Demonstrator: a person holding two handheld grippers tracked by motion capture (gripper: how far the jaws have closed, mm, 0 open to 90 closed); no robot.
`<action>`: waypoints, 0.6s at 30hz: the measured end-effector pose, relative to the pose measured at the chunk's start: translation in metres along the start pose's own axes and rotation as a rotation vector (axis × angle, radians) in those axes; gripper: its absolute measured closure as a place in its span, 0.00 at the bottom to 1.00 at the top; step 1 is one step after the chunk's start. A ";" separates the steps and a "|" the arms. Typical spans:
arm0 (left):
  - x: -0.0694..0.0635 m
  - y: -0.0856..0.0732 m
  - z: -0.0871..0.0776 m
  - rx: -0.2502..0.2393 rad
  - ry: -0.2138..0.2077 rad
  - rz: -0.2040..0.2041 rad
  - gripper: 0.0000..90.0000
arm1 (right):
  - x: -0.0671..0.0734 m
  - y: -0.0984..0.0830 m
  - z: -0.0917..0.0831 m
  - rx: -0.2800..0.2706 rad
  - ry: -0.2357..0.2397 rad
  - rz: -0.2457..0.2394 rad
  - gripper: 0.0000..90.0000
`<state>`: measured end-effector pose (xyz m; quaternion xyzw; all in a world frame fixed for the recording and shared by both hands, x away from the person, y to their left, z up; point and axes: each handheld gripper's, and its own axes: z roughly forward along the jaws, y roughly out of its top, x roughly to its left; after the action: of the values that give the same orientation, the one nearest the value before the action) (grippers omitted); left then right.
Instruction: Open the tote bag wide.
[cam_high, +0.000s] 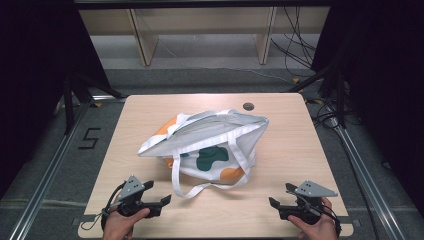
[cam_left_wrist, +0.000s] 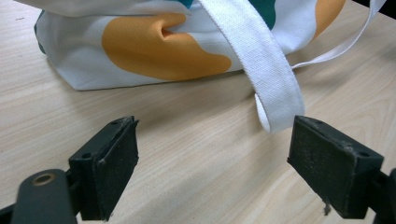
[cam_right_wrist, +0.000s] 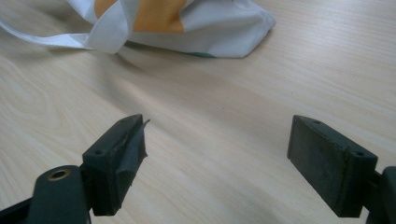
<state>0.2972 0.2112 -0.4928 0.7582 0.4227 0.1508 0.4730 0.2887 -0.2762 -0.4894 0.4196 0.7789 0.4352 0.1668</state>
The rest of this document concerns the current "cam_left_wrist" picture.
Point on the white patterned canvas tote bag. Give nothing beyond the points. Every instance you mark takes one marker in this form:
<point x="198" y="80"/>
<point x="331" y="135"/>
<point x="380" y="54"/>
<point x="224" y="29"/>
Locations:
<point x="162" y="53"/>

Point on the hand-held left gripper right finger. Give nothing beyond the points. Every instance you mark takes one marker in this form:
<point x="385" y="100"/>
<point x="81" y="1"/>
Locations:
<point x="330" y="168"/>

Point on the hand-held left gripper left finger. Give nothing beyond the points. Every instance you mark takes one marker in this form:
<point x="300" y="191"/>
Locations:
<point x="104" y="168"/>

